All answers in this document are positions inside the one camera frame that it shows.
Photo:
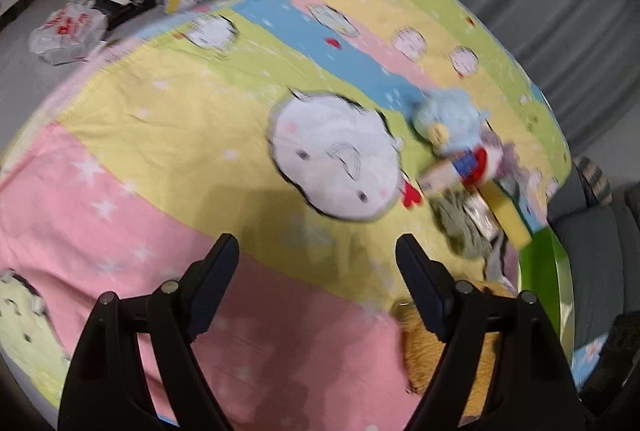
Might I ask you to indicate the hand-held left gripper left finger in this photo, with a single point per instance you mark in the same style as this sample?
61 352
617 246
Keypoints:
219 278

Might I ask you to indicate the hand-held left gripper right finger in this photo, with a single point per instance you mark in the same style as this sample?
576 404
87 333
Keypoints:
425 293

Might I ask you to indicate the orange plush toy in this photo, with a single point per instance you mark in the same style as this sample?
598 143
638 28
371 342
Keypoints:
425 361

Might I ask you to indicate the olive green cloth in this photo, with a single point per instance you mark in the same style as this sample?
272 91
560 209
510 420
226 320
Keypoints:
457 223

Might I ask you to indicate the silver foil packet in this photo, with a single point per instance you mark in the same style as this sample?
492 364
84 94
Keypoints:
482 217

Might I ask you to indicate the yellow sponge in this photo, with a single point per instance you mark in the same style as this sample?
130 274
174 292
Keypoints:
507 213

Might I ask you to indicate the green cardboard box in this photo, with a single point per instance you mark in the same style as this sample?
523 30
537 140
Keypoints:
540 281

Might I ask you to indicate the white blue patterned sock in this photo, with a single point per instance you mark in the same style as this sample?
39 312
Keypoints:
440 178

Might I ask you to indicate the red patterned cloth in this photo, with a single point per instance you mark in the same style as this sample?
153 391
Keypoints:
475 163

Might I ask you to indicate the grey fuzzy long sock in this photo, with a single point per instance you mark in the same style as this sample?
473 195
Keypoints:
512 161

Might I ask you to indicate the light blue plush toy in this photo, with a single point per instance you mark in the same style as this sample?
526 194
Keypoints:
450 116

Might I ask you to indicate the printed cartoon blanket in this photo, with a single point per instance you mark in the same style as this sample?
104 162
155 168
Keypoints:
175 136

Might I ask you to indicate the grey sofa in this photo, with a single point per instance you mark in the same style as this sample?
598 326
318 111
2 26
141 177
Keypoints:
595 261

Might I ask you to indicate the striped cushion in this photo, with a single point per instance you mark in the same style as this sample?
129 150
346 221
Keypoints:
595 178

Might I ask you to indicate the white plastic bag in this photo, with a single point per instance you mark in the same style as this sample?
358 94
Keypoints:
65 31

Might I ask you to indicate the grey curtain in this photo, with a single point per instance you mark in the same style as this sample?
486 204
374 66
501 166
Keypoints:
540 1

